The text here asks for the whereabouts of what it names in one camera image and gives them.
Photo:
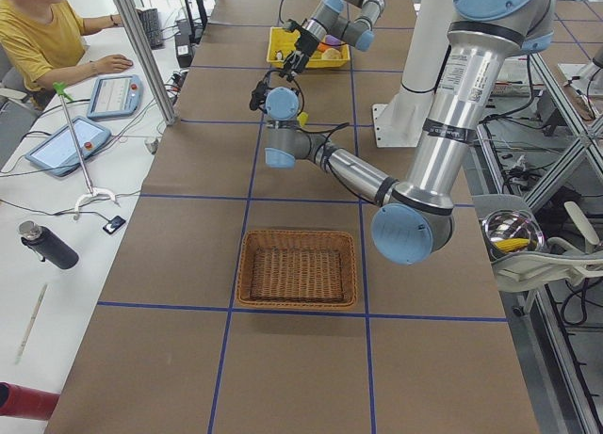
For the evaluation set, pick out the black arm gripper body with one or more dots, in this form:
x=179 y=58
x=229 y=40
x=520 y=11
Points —
x=305 y=42

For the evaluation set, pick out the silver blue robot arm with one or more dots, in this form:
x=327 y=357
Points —
x=414 y=215
x=350 y=21

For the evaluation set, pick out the yellow plastic basket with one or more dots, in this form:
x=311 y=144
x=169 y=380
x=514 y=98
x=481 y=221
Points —
x=282 y=43

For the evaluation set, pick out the brown wicker basket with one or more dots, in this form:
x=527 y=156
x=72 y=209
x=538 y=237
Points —
x=296 y=269

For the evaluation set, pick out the orange toy fruit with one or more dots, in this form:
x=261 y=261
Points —
x=322 y=48

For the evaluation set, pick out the purple toy block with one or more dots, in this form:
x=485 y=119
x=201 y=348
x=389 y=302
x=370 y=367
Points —
x=332 y=41

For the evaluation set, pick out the beige bread toy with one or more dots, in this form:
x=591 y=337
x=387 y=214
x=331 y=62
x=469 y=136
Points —
x=331 y=54

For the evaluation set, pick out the black keyboard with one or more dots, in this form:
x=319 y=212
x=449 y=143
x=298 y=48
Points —
x=149 y=20

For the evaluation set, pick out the upper blue teach pendant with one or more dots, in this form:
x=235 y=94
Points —
x=114 y=97

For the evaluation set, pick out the blue teach pendant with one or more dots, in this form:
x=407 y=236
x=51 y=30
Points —
x=57 y=155
x=114 y=97

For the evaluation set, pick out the grabber reacher stick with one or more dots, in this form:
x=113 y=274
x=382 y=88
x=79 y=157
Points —
x=93 y=193

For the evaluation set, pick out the small black square device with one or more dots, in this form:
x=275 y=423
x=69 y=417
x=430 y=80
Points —
x=114 y=224

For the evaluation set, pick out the person in yellow shirt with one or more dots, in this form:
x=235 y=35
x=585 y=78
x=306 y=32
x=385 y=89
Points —
x=43 y=40

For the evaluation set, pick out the lower blue teach pendant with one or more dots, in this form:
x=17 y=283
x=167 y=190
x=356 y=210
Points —
x=57 y=155

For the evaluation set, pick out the white pot with corn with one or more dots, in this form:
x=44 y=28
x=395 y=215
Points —
x=509 y=231

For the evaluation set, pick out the black water bottle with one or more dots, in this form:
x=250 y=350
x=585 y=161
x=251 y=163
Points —
x=49 y=246

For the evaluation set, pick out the white office chair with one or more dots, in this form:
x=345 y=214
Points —
x=527 y=271

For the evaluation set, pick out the thin pencil stick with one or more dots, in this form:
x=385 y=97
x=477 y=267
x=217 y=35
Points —
x=30 y=324

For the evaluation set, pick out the red cylinder object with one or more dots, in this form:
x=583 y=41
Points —
x=27 y=403

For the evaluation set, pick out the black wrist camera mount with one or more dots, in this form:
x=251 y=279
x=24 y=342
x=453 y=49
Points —
x=260 y=94

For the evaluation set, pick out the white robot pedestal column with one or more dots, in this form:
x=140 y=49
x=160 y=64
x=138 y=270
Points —
x=399 y=123

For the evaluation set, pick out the aluminium frame post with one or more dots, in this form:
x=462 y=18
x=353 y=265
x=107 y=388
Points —
x=143 y=51

